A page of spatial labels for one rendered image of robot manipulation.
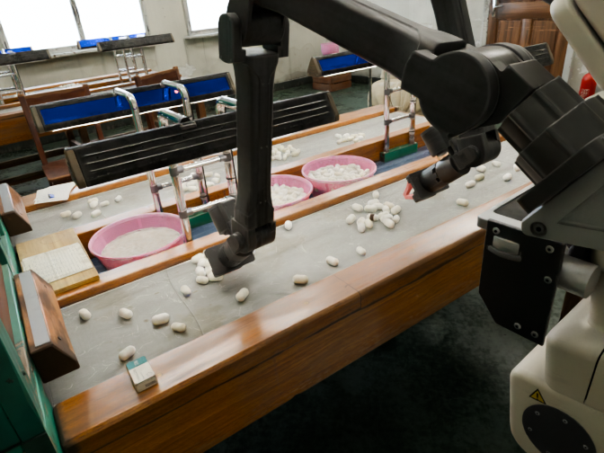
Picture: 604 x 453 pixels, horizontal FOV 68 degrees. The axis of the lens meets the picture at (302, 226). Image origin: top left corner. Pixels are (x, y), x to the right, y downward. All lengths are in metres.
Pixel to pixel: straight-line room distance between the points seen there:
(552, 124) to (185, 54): 6.21
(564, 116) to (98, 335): 0.90
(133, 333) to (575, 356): 0.78
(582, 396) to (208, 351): 0.59
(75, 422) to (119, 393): 0.08
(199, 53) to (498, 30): 3.73
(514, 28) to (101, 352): 5.46
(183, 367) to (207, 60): 6.01
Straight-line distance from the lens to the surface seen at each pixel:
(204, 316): 1.00
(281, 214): 1.32
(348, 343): 1.02
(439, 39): 0.52
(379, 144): 1.93
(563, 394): 0.77
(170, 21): 6.45
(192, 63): 6.57
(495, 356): 2.01
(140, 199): 1.66
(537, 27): 5.77
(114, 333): 1.03
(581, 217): 0.47
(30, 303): 0.99
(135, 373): 0.85
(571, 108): 0.46
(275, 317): 0.92
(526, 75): 0.47
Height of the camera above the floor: 1.33
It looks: 27 degrees down
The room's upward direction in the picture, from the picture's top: 5 degrees counter-clockwise
